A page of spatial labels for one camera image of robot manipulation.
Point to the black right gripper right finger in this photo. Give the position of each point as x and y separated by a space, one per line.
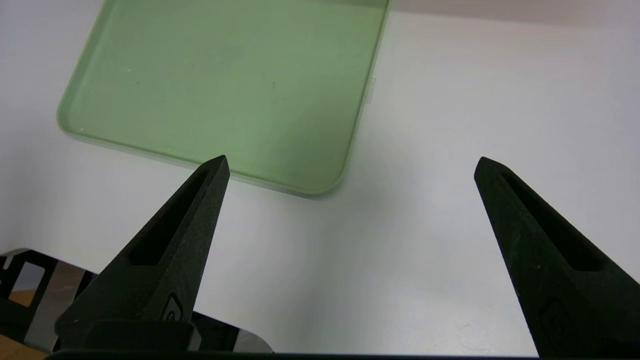
560 280

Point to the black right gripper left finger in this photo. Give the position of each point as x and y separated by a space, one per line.
160 260

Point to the pale green plastic tray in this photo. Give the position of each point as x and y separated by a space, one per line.
230 90

